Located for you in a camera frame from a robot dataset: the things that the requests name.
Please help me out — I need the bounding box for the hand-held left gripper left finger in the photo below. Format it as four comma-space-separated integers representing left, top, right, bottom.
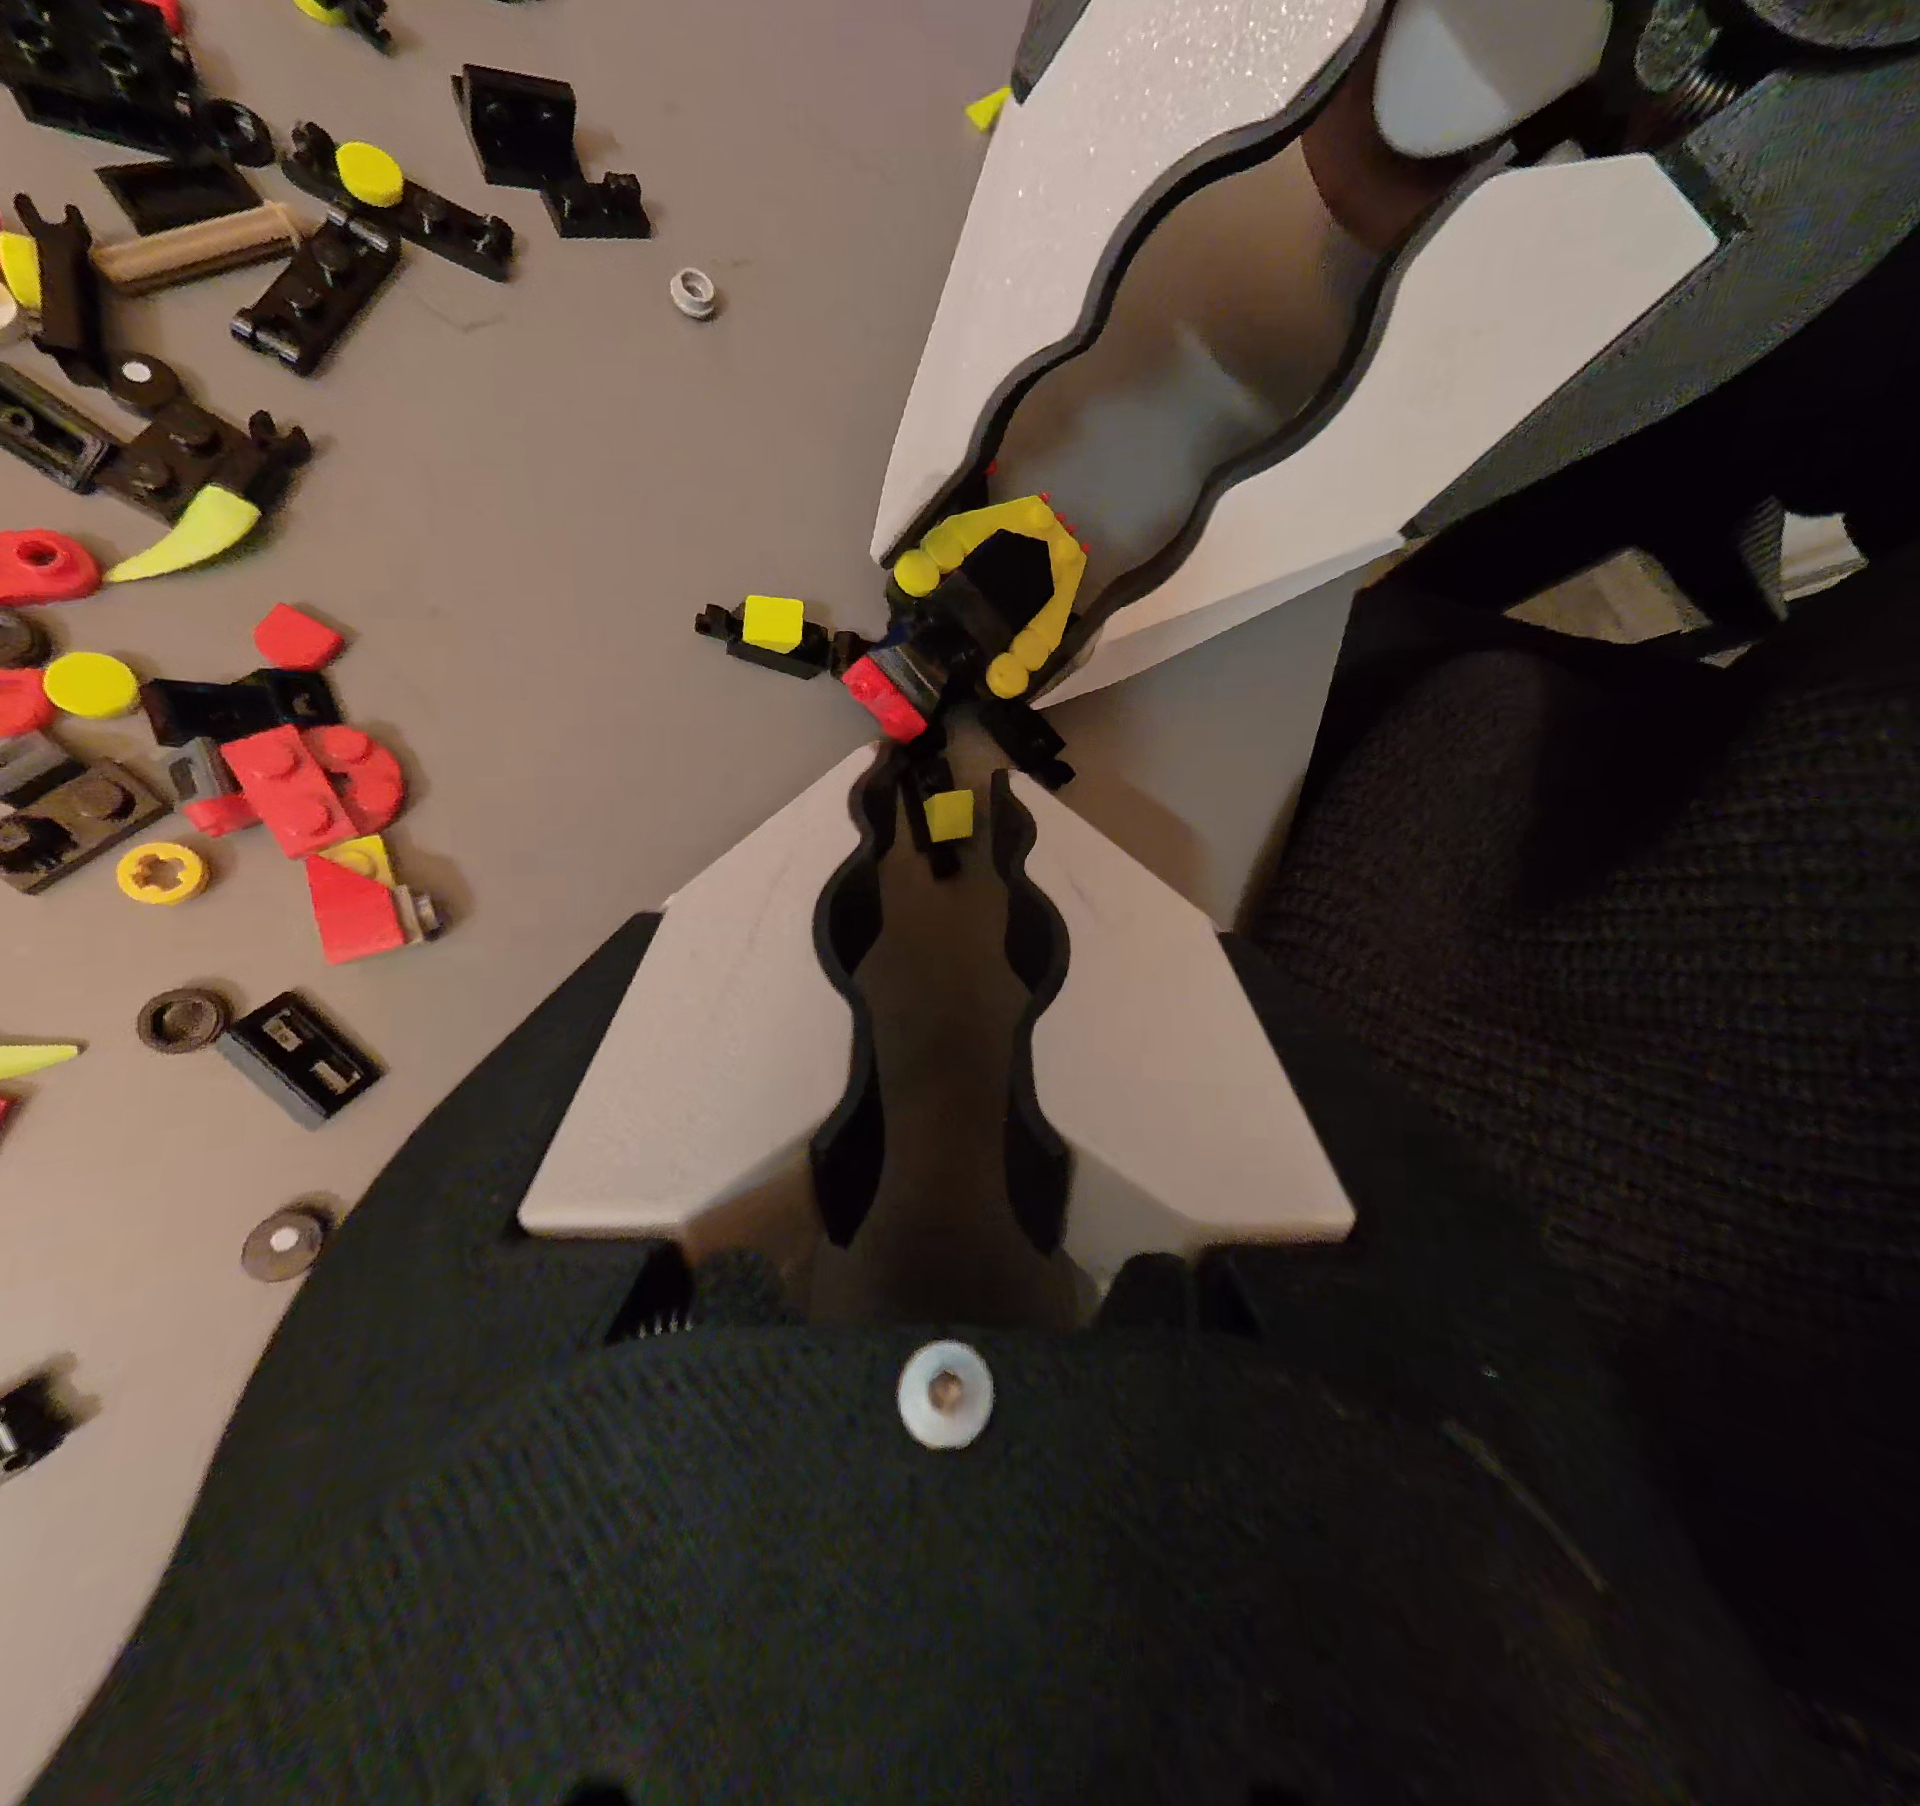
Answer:
518, 746, 890, 1313

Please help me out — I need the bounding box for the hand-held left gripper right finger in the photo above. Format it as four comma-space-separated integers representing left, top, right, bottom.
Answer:
985, 767, 1360, 1313

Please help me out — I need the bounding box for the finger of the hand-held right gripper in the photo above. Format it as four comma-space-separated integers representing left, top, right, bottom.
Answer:
874, 0, 1399, 567
1031, 142, 1723, 709

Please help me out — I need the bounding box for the black yellow red lego model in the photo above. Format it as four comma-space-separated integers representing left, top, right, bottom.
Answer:
695, 493, 1097, 880

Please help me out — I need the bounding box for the pile of loose lego pieces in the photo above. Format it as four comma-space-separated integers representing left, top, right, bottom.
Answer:
0, 0, 1014, 1478

